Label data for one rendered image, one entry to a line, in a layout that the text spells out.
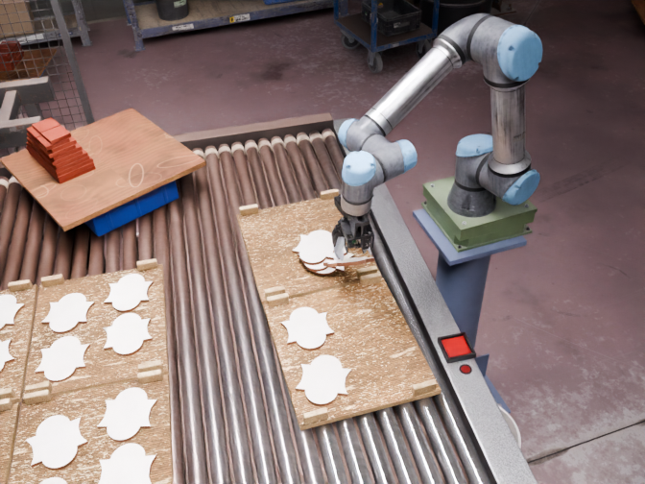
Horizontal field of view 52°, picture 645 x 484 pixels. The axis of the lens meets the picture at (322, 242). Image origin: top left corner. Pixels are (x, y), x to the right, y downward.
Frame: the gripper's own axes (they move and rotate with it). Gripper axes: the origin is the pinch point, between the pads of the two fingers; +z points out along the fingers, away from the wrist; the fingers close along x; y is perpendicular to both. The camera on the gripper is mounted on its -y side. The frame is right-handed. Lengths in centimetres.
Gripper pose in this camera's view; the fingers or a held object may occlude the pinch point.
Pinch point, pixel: (350, 250)
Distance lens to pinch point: 178.9
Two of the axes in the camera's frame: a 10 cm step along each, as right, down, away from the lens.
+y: 2.6, 7.5, -6.1
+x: 9.7, -2.0, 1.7
